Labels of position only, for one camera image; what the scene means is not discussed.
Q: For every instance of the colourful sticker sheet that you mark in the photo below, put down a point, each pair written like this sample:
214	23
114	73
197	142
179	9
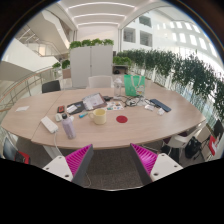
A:
115	106

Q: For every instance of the small black case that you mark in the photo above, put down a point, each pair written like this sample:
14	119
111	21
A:
107	98

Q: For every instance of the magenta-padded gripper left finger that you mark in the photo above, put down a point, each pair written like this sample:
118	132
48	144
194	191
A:
77	160

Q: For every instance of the white card on notebook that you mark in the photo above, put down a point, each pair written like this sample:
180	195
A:
72	109

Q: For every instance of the pale yellow mug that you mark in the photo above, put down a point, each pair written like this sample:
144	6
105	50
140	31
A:
99	116

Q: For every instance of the white swivel chair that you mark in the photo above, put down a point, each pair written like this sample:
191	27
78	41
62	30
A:
181	139

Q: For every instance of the purple drink bottle black cap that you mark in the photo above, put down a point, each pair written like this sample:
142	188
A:
68	128

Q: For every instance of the black and red chair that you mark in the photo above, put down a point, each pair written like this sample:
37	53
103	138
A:
13	154

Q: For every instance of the open printed magazine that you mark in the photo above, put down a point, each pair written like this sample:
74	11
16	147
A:
94	101

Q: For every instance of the red and black phone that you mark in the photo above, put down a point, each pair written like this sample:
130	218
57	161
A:
61	109

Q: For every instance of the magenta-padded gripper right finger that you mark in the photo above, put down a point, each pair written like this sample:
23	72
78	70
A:
146	159

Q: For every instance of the clear shaker bottle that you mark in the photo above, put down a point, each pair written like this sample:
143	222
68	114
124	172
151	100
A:
118	87

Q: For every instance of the small clear plastic packet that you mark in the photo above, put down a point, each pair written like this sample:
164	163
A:
149	107
161	111

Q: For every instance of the white cabinet with plants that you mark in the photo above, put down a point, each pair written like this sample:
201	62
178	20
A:
90	63

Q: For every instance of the green tote bag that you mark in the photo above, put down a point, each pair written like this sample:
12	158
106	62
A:
132	85

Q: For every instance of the row of green hedge plants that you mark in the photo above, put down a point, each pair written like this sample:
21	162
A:
186	71

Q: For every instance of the white paper sheet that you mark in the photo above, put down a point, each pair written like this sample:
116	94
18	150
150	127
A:
22	108

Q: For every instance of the ceiling light strips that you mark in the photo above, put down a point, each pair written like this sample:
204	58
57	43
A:
100	15

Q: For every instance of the wooden planter with plants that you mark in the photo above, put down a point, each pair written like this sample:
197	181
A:
66	68

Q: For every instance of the white power strip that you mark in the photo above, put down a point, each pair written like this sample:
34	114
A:
49	124

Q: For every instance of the black backpack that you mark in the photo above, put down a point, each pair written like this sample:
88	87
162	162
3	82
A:
193	147

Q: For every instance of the blue green marker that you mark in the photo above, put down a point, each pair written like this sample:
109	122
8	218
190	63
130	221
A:
83	115

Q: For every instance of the flat round red coaster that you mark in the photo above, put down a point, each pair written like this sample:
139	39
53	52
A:
122	119

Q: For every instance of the black notebook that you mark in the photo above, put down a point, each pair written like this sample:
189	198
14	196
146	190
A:
80	106

